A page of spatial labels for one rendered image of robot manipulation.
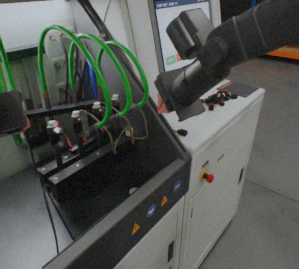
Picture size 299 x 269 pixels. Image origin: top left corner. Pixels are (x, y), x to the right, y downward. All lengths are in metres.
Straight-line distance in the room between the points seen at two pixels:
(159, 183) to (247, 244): 1.21
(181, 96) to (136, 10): 0.57
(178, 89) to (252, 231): 1.63
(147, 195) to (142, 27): 0.59
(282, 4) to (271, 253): 1.74
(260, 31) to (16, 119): 0.38
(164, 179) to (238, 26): 0.57
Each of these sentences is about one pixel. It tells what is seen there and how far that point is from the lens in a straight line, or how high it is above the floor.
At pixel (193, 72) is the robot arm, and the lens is 0.44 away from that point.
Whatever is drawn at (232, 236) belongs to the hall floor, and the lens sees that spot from 1.95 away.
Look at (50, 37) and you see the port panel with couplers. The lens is 1.02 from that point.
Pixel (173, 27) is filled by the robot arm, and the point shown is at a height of 1.42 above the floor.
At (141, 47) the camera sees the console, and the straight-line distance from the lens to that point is 0.98.
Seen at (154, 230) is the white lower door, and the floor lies 0.77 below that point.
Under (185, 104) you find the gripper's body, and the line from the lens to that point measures 0.49.
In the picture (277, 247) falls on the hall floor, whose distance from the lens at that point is 2.00.
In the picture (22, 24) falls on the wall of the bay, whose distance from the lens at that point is 0.99.
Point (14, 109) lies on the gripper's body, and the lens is 0.48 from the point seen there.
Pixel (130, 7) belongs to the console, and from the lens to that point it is 0.97.
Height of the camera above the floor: 1.50
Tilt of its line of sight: 29 degrees down
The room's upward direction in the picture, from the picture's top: straight up
